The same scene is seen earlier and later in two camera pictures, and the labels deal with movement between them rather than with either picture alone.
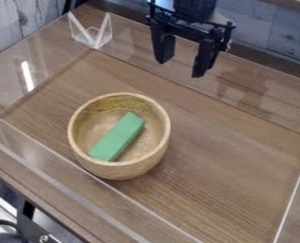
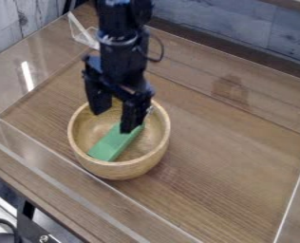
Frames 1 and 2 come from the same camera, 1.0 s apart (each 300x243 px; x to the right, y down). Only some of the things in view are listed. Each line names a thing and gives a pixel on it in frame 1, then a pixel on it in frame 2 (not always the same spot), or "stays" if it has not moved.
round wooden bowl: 93,119 stays
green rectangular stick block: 118,139 stays
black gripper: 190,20 to 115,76
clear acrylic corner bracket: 91,36 stays
